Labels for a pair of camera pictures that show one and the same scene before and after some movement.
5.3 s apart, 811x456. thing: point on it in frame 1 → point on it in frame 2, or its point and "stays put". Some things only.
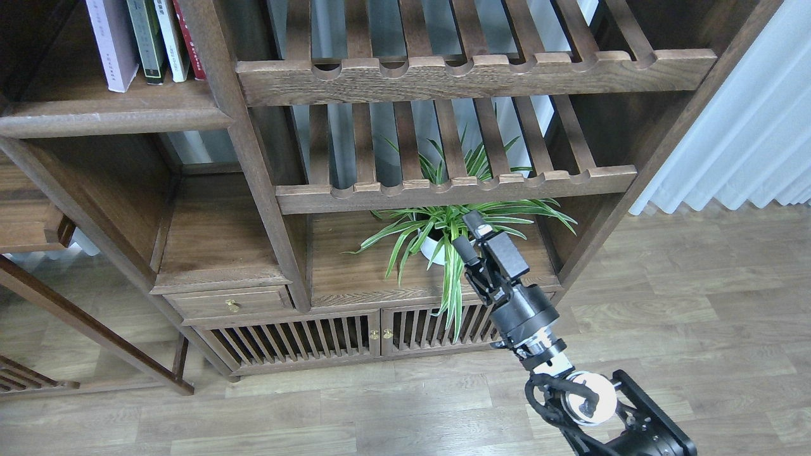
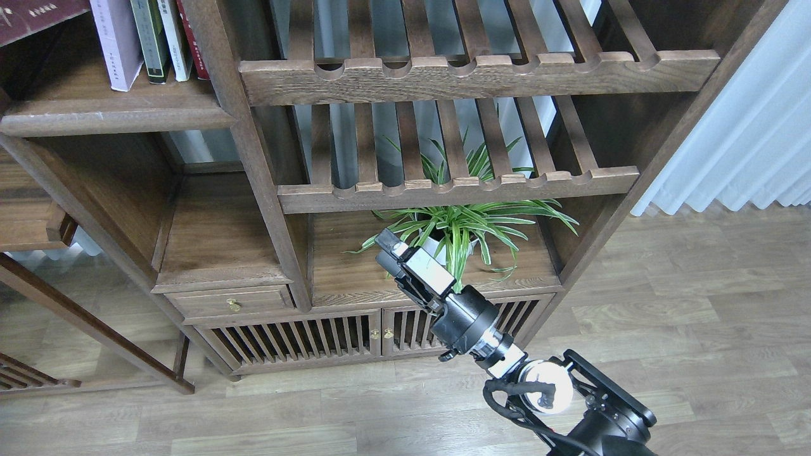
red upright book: x=192 y=52 stays put
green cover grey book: x=150 y=40 stays put
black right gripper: x=518 y=310 → x=466 y=315
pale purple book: x=114 y=35 stays put
